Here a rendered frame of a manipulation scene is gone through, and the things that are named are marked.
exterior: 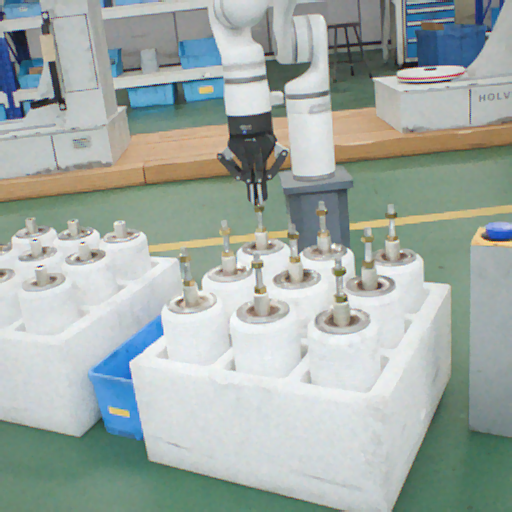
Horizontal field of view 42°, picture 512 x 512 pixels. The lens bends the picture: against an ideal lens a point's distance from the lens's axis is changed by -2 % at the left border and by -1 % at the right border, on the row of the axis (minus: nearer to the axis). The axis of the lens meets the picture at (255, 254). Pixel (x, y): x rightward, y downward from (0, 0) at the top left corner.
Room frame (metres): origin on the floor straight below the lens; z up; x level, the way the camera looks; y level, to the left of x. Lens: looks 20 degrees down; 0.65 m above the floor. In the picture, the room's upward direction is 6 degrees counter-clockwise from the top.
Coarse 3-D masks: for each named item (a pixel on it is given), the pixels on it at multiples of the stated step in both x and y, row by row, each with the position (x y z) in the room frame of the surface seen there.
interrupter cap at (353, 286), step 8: (352, 280) 0.93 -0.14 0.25; (360, 280) 0.93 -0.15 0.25; (384, 280) 0.92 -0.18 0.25; (392, 280) 0.91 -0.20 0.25; (344, 288) 0.91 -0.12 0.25; (352, 288) 0.90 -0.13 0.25; (360, 288) 0.90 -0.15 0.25; (376, 288) 0.90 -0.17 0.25; (384, 288) 0.89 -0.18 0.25; (392, 288) 0.88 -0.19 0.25; (360, 296) 0.87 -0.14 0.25; (368, 296) 0.87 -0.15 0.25; (376, 296) 0.87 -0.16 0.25
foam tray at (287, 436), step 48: (432, 288) 1.03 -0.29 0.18; (432, 336) 0.92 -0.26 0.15; (144, 384) 0.88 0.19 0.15; (192, 384) 0.84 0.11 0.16; (240, 384) 0.80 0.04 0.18; (288, 384) 0.78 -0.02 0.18; (384, 384) 0.75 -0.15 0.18; (432, 384) 0.92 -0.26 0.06; (144, 432) 0.89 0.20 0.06; (192, 432) 0.84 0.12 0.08; (240, 432) 0.80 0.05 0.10; (288, 432) 0.76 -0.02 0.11; (336, 432) 0.73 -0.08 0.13; (384, 432) 0.70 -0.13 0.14; (240, 480) 0.81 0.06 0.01; (288, 480) 0.77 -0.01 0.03; (336, 480) 0.73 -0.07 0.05; (384, 480) 0.70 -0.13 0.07
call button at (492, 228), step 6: (498, 222) 0.90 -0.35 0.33; (504, 222) 0.90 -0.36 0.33; (486, 228) 0.89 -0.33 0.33; (492, 228) 0.88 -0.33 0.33; (498, 228) 0.88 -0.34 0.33; (504, 228) 0.87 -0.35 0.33; (510, 228) 0.87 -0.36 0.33; (492, 234) 0.87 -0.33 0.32; (498, 234) 0.87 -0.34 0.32; (504, 234) 0.87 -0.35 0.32; (510, 234) 0.87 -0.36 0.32
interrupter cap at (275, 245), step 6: (270, 240) 1.15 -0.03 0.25; (276, 240) 1.15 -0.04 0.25; (246, 246) 1.14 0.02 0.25; (252, 246) 1.13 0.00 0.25; (270, 246) 1.13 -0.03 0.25; (276, 246) 1.12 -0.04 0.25; (282, 246) 1.11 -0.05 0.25; (246, 252) 1.10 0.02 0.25; (252, 252) 1.10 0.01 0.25; (264, 252) 1.10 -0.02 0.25; (270, 252) 1.09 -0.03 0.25; (276, 252) 1.10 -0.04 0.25
